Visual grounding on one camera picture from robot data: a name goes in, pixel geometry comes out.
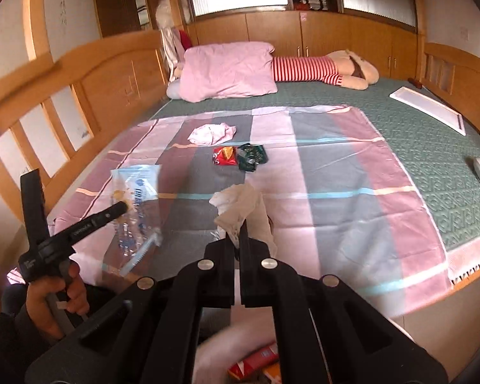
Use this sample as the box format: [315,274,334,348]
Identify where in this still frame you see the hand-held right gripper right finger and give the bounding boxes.
[239,218,449,384]

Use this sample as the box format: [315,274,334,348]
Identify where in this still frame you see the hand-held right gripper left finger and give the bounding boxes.
[26,242,235,384]

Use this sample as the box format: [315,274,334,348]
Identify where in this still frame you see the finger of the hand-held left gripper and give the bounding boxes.
[20,169,51,249]
[48,201,129,249]

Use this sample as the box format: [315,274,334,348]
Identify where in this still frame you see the white printed plastic bag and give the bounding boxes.
[192,320,283,384]

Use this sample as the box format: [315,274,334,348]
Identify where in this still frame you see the white tissue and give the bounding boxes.
[209,182,276,255]

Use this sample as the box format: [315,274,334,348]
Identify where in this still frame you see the red carton box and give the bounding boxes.
[228,343,281,383]

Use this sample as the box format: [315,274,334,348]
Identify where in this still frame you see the person's left forearm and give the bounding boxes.
[0,300,67,384]

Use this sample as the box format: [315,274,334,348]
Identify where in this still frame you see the person's left hand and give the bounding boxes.
[26,262,91,340]

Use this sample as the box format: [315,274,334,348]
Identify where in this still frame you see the clear blue-printed plastic bag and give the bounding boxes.
[110,164,163,277]

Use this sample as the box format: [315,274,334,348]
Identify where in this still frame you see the red snack wrapper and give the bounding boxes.
[213,147,239,167]

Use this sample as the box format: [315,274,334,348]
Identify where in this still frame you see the green snack wrapper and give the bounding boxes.
[237,143,268,172]

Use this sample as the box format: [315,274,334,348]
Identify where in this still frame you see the pink striped blanket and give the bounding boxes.
[44,105,454,317]

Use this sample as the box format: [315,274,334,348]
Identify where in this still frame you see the pink crumpled bag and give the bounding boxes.
[187,123,237,147]

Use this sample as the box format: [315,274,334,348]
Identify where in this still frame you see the grey-blue pillow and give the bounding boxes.
[166,78,193,101]

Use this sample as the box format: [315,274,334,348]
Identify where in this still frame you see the pink pillow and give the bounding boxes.
[180,41,278,102]

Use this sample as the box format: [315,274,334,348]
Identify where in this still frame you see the white hanging cloth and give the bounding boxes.
[156,0,185,73]

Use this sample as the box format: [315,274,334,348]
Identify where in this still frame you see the green mattress cover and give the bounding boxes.
[150,78,480,253]

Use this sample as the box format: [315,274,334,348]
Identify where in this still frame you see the wooden corner shelf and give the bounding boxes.
[69,0,165,39]

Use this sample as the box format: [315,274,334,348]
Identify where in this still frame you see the striped plush doll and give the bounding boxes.
[171,50,380,91]

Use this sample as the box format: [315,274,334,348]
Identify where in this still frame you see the white flat panel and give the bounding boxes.
[389,86,467,137]

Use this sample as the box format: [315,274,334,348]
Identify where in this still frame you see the wooden bed frame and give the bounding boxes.
[0,28,480,293]

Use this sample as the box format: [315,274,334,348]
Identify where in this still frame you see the wooden wall cabinets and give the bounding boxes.
[186,10,425,83]

